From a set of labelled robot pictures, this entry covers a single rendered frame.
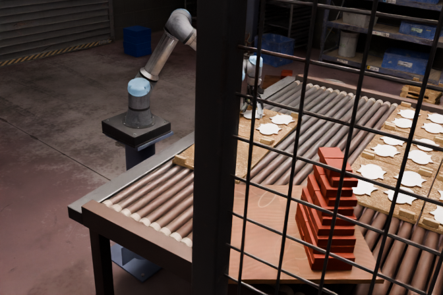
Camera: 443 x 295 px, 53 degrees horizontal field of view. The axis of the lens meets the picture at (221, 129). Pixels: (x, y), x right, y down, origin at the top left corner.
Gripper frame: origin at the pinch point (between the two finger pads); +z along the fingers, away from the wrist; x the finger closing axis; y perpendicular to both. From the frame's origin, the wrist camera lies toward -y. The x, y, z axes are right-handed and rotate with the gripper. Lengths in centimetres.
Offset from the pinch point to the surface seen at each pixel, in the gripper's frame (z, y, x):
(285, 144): 2.6, 19.1, 28.5
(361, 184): -1, 40, 73
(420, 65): 70, -426, 53
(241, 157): 0, 48, 17
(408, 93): 57, -262, 59
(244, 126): 0.8, 15.2, 2.1
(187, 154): 0, 60, -6
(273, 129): -0.3, 11.4, 18.4
